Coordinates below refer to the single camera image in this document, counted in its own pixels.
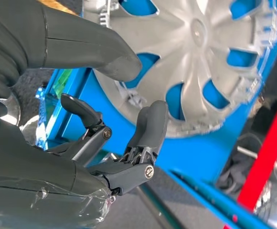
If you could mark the blue metal shelf rack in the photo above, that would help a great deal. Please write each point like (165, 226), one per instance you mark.
(200, 155)

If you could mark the green plastic crate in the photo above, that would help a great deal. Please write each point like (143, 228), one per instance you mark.
(62, 82)

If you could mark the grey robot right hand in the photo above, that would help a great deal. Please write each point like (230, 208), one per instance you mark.
(69, 47)

